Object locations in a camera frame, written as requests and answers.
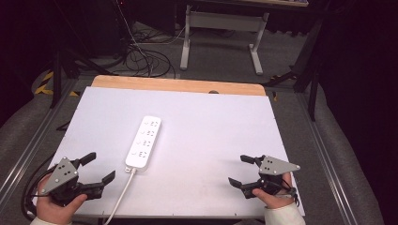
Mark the person's right hand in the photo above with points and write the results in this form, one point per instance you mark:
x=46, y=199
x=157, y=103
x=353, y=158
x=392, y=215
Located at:
x=275, y=200

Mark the white board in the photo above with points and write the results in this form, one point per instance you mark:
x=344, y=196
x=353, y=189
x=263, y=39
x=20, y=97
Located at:
x=200, y=131

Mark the wooden table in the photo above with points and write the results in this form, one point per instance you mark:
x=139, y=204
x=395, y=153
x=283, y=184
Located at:
x=175, y=83

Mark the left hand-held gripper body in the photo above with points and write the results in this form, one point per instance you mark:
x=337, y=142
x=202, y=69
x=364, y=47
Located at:
x=60, y=175

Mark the white power strip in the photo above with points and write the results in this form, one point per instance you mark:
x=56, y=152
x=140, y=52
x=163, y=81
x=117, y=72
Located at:
x=144, y=142

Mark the aluminium rail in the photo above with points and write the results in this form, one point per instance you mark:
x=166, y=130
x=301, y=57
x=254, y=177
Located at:
x=325, y=156
x=34, y=140

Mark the person's left hand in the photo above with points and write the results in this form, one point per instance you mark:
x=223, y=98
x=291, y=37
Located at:
x=54, y=211

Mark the white desk frame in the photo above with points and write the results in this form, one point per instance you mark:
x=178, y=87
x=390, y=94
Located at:
x=223, y=20

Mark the black metal stand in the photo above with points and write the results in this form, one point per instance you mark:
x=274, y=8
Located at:
x=313, y=81
x=58, y=72

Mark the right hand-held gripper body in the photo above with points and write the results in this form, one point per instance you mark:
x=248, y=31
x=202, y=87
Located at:
x=273, y=166

